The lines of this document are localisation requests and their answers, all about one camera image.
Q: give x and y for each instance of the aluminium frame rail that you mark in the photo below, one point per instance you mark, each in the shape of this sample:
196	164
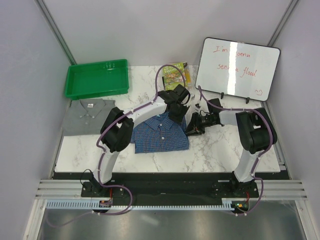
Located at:
272	190

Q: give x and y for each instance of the left light blue cable duct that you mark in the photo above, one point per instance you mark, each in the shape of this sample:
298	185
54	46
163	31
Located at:
84	204

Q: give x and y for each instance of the green treehouse book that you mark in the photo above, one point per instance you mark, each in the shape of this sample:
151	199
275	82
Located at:
171	77

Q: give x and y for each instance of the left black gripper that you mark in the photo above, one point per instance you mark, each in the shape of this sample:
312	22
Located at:
178	119

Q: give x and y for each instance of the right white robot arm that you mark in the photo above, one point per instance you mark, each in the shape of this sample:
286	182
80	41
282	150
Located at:
256	133

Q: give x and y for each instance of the blue plaid long sleeve shirt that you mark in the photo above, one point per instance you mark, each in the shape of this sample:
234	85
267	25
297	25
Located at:
160	134

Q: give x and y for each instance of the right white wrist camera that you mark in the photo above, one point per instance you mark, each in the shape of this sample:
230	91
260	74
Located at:
197	106

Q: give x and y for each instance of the white whiteboard with red writing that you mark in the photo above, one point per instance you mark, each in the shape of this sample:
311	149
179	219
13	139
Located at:
237	69

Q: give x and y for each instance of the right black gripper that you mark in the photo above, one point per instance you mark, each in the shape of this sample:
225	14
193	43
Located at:
195	128

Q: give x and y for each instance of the green plastic tray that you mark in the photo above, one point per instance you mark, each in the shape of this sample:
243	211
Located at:
97	79

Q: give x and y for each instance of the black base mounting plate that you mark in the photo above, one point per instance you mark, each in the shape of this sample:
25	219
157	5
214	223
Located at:
169	189

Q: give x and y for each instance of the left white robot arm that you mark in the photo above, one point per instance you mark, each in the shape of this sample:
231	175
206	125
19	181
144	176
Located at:
116	132

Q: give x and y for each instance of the folded grey shirt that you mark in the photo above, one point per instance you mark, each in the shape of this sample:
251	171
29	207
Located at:
86	116

